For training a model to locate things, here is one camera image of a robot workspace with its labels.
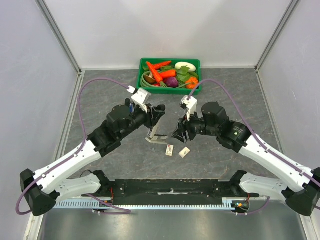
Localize brown toy mushroom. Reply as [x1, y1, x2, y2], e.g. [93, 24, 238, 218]
[143, 72, 157, 85]

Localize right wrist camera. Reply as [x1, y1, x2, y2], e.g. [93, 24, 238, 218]
[180, 95, 198, 121]

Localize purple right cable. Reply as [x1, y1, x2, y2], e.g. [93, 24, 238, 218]
[187, 78, 320, 216]

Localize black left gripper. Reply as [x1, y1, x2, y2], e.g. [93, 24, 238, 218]
[118, 103, 165, 140]

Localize purple toy onion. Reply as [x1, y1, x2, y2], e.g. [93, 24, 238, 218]
[164, 76, 179, 88]

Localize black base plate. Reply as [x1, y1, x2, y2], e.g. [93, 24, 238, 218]
[93, 179, 259, 206]

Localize green toy long beans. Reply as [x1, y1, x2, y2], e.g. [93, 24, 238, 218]
[140, 71, 186, 89]

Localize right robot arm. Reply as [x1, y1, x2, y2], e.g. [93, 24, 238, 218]
[171, 95, 320, 217]

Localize white staple box tray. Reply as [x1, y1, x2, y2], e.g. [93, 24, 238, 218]
[178, 147, 191, 158]

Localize green toy leaf vegetable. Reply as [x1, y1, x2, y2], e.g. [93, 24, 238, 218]
[159, 65, 199, 83]

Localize white toy eggplant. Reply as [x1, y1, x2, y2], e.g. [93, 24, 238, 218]
[174, 61, 197, 73]

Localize blue stapler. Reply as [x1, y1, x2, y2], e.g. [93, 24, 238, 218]
[124, 98, 134, 113]

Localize orange toy carrot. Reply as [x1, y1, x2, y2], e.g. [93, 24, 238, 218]
[153, 60, 172, 70]
[146, 61, 166, 88]
[159, 69, 176, 79]

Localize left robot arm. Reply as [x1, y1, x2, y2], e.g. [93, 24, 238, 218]
[19, 104, 166, 217]

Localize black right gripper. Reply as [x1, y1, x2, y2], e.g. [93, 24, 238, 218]
[170, 107, 219, 144]

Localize orange toy pumpkin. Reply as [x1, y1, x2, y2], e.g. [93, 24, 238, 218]
[185, 76, 199, 89]

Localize beige stapler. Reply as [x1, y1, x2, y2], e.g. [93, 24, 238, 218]
[145, 121, 168, 145]

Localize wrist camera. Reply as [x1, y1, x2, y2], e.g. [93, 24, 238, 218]
[131, 88, 151, 113]
[180, 95, 198, 121]

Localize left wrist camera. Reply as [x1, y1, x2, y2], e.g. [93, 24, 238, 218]
[131, 88, 151, 113]

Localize staple box with red label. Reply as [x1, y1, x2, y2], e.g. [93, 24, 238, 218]
[165, 144, 174, 157]

